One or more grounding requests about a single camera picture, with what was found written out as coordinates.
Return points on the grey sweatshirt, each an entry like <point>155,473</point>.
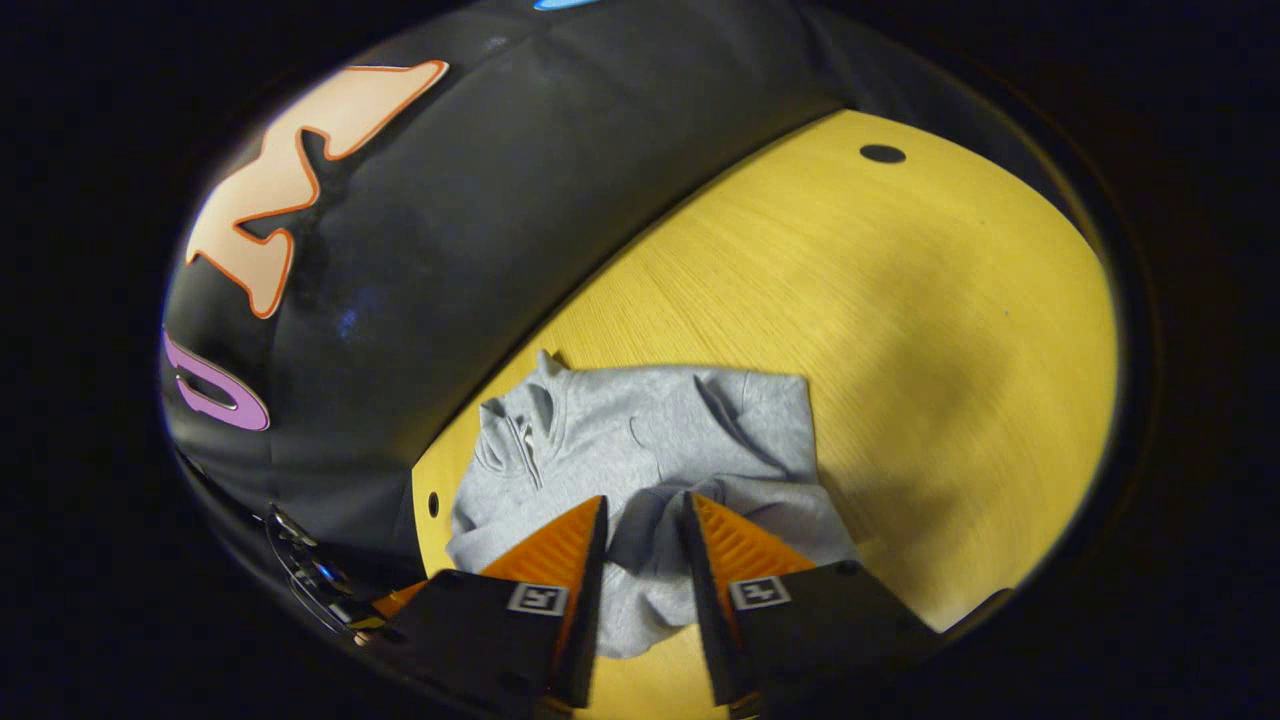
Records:
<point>650,430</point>

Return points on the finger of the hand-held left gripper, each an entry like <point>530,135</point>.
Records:
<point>400,600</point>

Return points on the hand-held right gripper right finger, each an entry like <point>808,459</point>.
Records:
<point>705,610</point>

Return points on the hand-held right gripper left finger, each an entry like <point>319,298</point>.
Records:
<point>590,600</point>

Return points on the black backdrop cloth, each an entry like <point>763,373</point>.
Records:
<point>500,200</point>

